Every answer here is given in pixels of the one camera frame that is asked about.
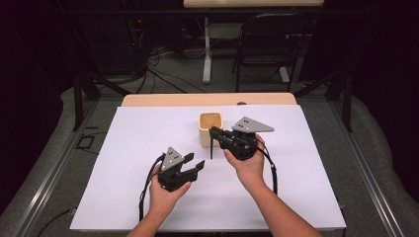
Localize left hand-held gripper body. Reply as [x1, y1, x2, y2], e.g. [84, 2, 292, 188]
[157, 146, 200, 193]

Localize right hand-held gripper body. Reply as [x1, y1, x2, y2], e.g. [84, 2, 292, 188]
[218, 116, 276, 162]

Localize beige square cup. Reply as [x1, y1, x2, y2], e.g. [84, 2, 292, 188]
[198, 111, 225, 148]

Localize person's left hand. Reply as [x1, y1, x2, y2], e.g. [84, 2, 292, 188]
[148, 163, 193, 219]

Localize person's right hand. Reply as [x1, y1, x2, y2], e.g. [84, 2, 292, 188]
[222, 132, 268, 190]

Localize white table mat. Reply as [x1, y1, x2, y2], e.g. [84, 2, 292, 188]
[69, 104, 347, 232]

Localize white-legged desk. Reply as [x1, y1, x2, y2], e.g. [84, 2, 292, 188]
[182, 0, 326, 85]

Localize black folding chair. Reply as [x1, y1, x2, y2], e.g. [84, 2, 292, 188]
[231, 12, 314, 94]

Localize black metal stand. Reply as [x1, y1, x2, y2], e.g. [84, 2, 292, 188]
[53, 0, 131, 132]
[293, 67, 354, 133]

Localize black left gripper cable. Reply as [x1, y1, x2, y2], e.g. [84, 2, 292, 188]
[137, 153, 166, 222]

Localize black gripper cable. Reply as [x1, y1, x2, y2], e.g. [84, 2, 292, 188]
[255, 137, 279, 196]
[137, 153, 166, 222]

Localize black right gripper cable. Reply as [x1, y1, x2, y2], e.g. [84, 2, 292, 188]
[255, 137, 279, 196]

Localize bundle of floor cables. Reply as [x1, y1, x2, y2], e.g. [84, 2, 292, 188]
[129, 42, 207, 95]

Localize aluminium floor rail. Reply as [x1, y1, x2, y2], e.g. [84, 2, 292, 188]
[329, 98, 408, 237]
[11, 98, 100, 237]

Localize black floor cable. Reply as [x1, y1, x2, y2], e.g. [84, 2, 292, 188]
[35, 206, 77, 237]

